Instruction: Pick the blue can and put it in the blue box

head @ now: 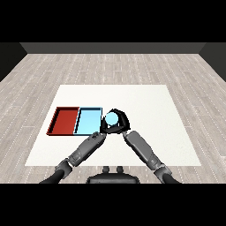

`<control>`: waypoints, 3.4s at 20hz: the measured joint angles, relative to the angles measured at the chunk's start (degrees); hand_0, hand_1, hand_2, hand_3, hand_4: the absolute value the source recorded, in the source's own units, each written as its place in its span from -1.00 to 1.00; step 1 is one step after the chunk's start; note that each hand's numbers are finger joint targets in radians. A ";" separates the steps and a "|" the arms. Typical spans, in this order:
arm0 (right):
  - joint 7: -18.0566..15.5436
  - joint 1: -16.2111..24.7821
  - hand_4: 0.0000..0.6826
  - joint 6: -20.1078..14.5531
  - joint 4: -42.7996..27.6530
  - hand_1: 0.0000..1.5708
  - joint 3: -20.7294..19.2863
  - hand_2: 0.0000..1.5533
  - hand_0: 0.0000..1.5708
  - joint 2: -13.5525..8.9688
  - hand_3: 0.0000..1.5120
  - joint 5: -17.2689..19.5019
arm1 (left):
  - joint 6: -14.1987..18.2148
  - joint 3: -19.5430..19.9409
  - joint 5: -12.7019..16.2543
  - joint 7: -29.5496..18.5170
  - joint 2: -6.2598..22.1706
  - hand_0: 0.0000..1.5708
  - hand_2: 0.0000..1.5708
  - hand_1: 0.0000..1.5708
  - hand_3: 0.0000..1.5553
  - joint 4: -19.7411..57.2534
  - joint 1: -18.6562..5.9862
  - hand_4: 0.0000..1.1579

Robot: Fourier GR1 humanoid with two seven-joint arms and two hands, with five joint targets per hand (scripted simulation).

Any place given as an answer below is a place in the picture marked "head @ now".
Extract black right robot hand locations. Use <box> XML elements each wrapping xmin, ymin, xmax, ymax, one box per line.
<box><xmin>105</xmin><ymin>108</ymin><xmax>131</xmax><ymax>135</ymax></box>

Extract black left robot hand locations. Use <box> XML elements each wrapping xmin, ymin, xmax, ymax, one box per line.
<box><xmin>99</xmin><ymin>115</ymin><xmax>110</xmax><ymax>135</ymax></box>

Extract small blue can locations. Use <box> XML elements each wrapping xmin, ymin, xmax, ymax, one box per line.
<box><xmin>104</xmin><ymin>112</ymin><xmax>120</xmax><ymax>127</ymax></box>

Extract light blue shallow open box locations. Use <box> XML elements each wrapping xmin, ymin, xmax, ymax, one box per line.
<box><xmin>72</xmin><ymin>106</ymin><xmax>103</xmax><ymax>136</ymax></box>

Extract red shallow open box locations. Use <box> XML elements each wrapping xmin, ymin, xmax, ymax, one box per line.
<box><xmin>46</xmin><ymin>106</ymin><xmax>80</xmax><ymax>137</ymax></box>

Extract dark grey robot body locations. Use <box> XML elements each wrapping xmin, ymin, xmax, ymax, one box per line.
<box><xmin>86</xmin><ymin>166</ymin><xmax>140</xmax><ymax>185</ymax></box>

